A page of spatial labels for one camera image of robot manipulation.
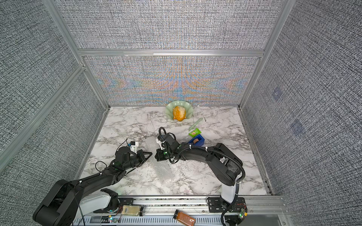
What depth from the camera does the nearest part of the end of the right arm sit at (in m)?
0.65

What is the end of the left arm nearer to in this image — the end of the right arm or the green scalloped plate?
the end of the right arm

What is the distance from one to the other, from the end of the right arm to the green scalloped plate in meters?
0.34
